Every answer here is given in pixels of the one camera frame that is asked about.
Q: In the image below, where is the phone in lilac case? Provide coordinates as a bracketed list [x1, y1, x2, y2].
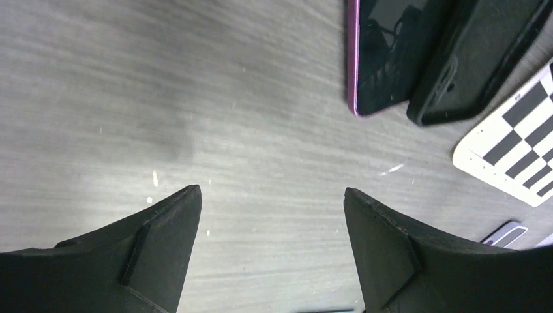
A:
[481, 220, 528, 248]

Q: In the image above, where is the black white chessboard mat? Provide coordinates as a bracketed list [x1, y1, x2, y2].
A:
[452, 61, 552, 207]

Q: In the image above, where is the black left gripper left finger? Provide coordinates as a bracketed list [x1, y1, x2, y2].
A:
[1, 185, 202, 312]

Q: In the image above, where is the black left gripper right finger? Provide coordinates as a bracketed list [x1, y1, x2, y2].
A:
[343, 188, 552, 312]

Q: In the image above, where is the phone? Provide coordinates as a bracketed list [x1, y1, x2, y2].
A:
[346, 0, 456, 117]
[481, 220, 528, 248]

